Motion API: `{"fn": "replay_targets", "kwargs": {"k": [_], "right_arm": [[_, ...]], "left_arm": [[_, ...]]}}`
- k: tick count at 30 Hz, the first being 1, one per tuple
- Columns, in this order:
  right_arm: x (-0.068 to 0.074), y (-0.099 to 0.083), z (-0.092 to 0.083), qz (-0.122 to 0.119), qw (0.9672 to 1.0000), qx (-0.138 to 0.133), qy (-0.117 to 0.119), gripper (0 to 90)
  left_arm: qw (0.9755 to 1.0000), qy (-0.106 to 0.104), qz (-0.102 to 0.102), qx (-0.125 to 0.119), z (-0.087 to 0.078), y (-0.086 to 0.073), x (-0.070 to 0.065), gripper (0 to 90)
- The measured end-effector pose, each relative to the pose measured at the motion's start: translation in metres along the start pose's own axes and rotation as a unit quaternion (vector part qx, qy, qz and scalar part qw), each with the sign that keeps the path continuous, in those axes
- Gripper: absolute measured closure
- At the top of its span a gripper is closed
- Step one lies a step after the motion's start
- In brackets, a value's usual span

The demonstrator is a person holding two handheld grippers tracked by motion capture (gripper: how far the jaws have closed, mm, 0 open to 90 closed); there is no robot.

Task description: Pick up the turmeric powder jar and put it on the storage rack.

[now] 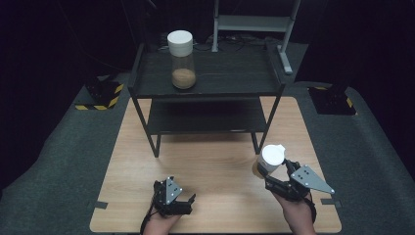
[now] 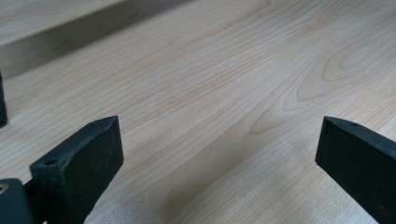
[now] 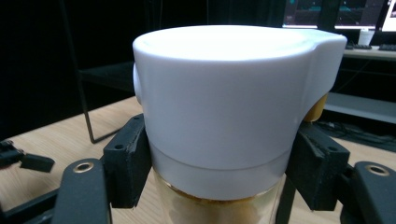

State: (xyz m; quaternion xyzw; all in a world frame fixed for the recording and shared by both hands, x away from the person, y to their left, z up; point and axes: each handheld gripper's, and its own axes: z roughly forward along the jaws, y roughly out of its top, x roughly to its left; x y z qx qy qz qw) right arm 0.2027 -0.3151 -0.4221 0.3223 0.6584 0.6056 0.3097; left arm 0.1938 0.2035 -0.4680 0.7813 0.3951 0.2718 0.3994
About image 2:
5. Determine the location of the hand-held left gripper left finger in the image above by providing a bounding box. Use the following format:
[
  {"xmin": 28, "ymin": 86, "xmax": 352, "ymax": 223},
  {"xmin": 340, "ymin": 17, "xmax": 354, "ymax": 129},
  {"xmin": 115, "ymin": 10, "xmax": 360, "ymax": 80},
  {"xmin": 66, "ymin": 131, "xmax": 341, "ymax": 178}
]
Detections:
[{"xmin": 29, "ymin": 115, "xmax": 125, "ymax": 224}]

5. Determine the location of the black two-tier shelf rack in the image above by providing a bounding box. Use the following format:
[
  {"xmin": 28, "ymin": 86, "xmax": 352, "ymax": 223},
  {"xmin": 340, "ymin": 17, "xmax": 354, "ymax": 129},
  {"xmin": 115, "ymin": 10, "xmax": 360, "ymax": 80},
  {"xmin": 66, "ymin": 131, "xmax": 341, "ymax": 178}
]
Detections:
[{"xmin": 0, "ymin": 70, "xmax": 8, "ymax": 129}]

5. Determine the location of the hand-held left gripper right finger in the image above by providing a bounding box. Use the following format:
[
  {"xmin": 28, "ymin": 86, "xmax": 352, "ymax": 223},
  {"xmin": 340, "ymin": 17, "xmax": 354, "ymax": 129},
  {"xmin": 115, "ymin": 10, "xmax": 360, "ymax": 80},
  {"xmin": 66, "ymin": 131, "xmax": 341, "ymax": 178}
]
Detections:
[{"xmin": 314, "ymin": 115, "xmax": 396, "ymax": 224}]

